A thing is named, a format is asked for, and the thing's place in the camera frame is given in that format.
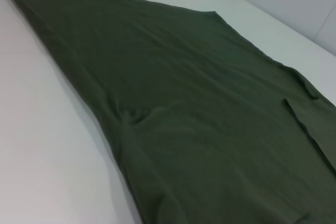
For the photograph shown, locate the dark green shirt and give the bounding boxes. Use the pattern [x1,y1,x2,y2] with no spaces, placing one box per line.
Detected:
[0,0,336,224]

